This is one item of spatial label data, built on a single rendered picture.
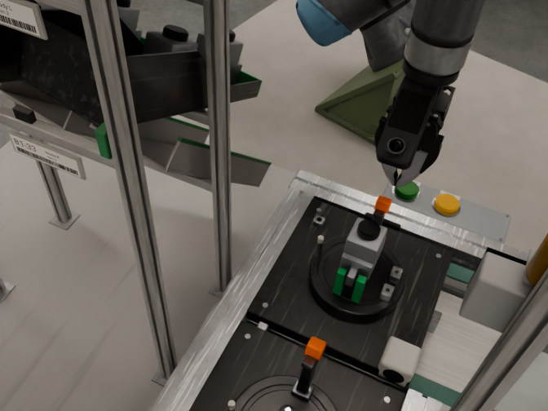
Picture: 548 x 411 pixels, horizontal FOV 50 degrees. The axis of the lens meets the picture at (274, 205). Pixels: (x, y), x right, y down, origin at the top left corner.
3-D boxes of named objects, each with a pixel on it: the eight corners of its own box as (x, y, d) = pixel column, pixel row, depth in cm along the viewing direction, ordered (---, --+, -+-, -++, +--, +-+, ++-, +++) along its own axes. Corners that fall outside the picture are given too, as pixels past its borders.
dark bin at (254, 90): (184, 60, 85) (196, 9, 82) (258, 97, 81) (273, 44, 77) (16, 79, 62) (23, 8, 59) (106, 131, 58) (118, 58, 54)
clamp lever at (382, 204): (365, 236, 90) (379, 194, 86) (377, 241, 89) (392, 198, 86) (359, 248, 87) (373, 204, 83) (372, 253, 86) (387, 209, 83)
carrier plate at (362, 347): (311, 205, 100) (312, 196, 98) (450, 258, 94) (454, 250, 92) (245, 318, 85) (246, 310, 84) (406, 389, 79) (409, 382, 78)
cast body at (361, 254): (354, 236, 86) (362, 205, 81) (382, 248, 85) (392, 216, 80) (333, 280, 81) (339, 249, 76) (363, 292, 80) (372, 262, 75)
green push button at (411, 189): (397, 183, 104) (399, 175, 102) (419, 192, 103) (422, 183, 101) (390, 199, 101) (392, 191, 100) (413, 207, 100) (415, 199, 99)
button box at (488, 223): (386, 195, 109) (392, 171, 104) (500, 236, 104) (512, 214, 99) (373, 221, 105) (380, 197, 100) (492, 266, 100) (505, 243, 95)
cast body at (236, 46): (212, 72, 83) (225, 23, 80) (237, 85, 81) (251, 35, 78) (174, 77, 76) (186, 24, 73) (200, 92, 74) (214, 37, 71)
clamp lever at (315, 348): (298, 380, 75) (311, 334, 71) (312, 386, 74) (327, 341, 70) (287, 399, 71) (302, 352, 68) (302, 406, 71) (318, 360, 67)
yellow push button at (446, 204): (435, 197, 102) (439, 189, 101) (458, 205, 101) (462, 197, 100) (430, 213, 100) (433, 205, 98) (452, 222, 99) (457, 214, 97)
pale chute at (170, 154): (197, 152, 101) (208, 129, 101) (259, 187, 97) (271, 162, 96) (88, 125, 75) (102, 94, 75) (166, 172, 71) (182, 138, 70)
